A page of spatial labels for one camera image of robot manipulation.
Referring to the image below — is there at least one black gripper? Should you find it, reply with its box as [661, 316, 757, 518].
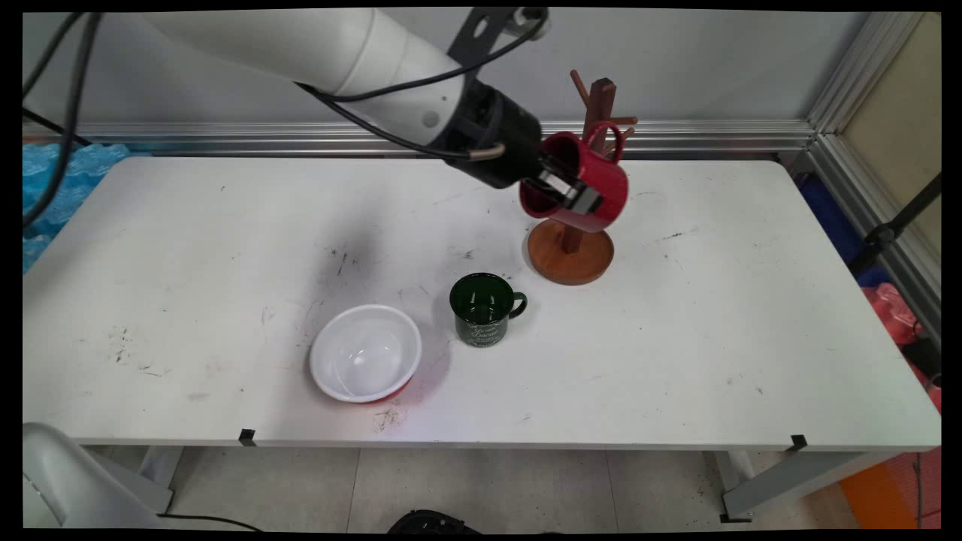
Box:
[443, 80, 605, 215]

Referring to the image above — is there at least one red enamel mug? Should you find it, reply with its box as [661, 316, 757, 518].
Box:
[519, 122, 629, 234]

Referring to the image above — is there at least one brown wooden mug tree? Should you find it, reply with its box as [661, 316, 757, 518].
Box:
[527, 70, 639, 286]

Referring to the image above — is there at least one dark green enamel mug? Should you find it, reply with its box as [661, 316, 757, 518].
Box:
[449, 273, 528, 348]

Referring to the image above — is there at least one blue box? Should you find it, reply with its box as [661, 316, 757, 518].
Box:
[797, 177, 889, 288]

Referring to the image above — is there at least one white bowl with red outside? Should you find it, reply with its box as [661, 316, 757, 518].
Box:
[310, 304, 423, 404]

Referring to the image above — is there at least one black tripod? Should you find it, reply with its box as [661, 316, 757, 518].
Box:
[848, 173, 942, 276]

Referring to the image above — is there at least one red plastic bag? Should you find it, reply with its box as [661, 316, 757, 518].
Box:
[861, 284, 942, 411]

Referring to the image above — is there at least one black round floor object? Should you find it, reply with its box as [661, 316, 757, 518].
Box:
[387, 509, 482, 534]

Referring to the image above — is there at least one grey table leg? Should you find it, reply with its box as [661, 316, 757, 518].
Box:
[703, 449, 900, 524]
[90, 446, 186, 518]

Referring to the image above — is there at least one small black floor object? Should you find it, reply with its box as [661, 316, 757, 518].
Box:
[900, 338, 942, 385]

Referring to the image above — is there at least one orange floor mat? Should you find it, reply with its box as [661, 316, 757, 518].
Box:
[838, 447, 942, 530]

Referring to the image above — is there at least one blue bubble wrap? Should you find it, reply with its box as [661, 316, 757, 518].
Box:
[23, 143, 151, 275]

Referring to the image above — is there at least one horizontal aluminium frame rail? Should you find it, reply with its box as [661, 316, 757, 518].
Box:
[23, 120, 817, 159]

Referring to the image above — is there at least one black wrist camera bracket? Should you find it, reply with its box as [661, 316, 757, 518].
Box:
[449, 8, 550, 70]

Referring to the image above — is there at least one thick black gripper cable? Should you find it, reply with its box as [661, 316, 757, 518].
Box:
[23, 11, 507, 228]

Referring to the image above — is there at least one thin black camera cable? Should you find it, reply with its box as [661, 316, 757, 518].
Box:
[23, 11, 550, 226]

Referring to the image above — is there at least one upright aluminium frame post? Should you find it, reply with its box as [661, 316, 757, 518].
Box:
[808, 11, 925, 138]

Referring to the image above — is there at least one slanted aluminium frame rail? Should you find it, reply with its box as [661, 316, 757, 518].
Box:
[782, 134, 942, 346]

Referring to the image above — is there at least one thin black hanging cable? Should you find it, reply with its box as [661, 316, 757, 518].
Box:
[912, 453, 927, 529]

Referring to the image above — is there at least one black floor cable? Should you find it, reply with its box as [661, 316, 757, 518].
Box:
[158, 513, 265, 533]

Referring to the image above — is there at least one black wall cable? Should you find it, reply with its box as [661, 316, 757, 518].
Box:
[23, 107, 92, 146]

